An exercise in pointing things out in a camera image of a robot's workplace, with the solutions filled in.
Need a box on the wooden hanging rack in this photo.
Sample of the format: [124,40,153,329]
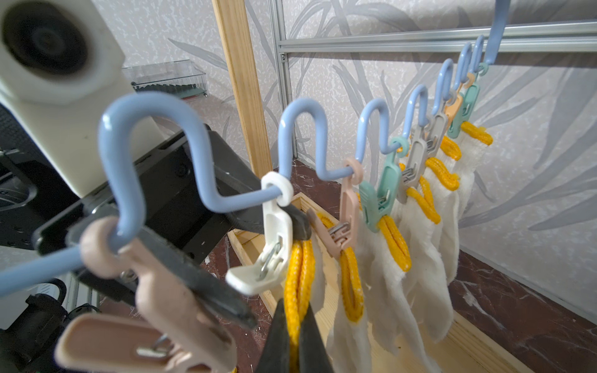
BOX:
[211,0,537,373]

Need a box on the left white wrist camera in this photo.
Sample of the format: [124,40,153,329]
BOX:
[1,1,135,197]

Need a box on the blue clip hanger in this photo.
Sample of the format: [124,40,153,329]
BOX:
[0,0,511,373]

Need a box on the clear plastic wall tray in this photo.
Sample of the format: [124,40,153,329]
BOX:
[122,60,208,99]

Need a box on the white glove clipped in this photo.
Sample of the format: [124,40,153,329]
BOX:
[423,157,460,284]
[455,121,493,219]
[355,216,441,372]

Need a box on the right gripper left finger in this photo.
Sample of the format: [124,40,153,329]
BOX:
[255,299,290,373]

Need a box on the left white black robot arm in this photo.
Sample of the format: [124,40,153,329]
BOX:
[1,142,264,372]

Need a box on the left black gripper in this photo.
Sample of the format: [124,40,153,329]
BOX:
[0,103,312,330]

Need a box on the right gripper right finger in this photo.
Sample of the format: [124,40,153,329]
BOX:
[298,313,334,373]

